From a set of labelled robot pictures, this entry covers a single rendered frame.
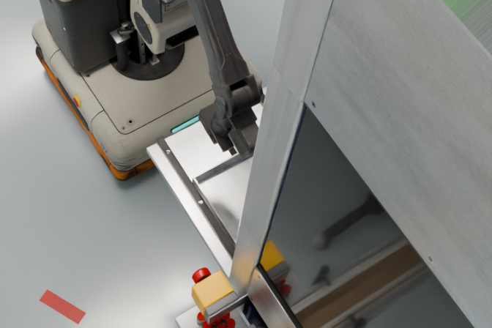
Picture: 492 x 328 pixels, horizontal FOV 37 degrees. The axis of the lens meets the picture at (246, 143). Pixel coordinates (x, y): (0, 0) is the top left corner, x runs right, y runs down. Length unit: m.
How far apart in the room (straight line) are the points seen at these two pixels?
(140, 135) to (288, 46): 1.76
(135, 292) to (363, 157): 1.91
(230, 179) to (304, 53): 1.05
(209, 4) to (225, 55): 0.10
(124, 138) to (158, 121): 0.13
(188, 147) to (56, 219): 1.01
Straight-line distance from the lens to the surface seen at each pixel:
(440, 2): 0.56
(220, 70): 1.35
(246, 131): 1.41
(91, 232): 2.69
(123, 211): 2.71
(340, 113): 0.76
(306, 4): 0.72
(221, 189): 1.78
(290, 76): 0.82
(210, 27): 1.34
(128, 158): 2.54
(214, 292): 1.54
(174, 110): 2.56
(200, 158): 1.81
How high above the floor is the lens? 2.51
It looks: 62 degrees down
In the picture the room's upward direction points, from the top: 10 degrees clockwise
